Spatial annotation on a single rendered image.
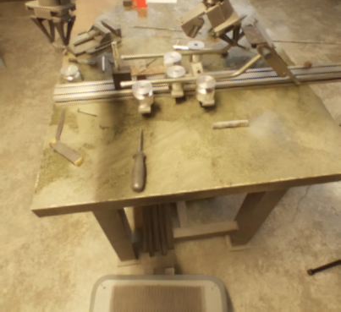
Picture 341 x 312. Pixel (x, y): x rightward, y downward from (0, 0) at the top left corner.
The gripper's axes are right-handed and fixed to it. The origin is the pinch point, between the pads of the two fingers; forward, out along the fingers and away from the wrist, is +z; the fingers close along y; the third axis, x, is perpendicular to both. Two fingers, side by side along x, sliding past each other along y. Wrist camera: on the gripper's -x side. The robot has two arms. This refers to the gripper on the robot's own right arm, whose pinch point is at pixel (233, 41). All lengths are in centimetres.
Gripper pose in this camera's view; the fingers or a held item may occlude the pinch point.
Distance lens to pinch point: 81.6
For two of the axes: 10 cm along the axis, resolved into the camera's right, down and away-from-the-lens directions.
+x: 8.6, -4.0, -3.2
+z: 4.9, 4.9, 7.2
